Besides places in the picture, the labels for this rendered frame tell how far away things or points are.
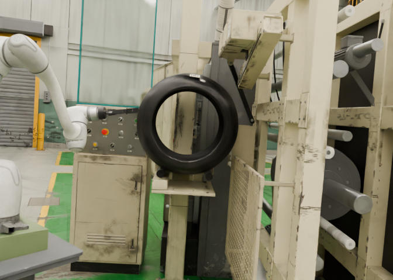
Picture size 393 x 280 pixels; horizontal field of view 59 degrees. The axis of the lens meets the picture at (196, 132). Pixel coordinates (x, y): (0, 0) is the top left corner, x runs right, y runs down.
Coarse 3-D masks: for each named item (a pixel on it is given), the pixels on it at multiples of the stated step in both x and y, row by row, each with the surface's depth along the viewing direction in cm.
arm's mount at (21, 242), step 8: (32, 224) 150; (16, 232) 139; (24, 232) 140; (32, 232) 141; (40, 232) 143; (48, 232) 146; (0, 240) 132; (8, 240) 134; (16, 240) 136; (24, 240) 138; (32, 240) 141; (40, 240) 144; (0, 248) 132; (8, 248) 134; (16, 248) 137; (24, 248) 139; (32, 248) 141; (40, 248) 144; (0, 256) 132; (8, 256) 134; (16, 256) 137
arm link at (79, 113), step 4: (68, 108) 206; (72, 108) 205; (76, 108) 205; (80, 108) 205; (84, 108) 206; (68, 112) 204; (72, 112) 203; (76, 112) 203; (80, 112) 203; (84, 112) 204; (72, 116) 202; (76, 116) 202; (80, 116) 203; (84, 116) 204; (72, 120) 201; (76, 120) 201; (80, 120) 202; (84, 120) 204; (88, 120) 207
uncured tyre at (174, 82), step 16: (176, 80) 198; (192, 80) 198; (208, 80) 201; (160, 96) 197; (208, 96) 227; (224, 96) 200; (144, 112) 198; (224, 112) 199; (144, 128) 198; (224, 128) 199; (144, 144) 201; (160, 144) 228; (224, 144) 200; (160, 160) 200; (176, 160) 200; (192, 160) 201; (208, 160) 201
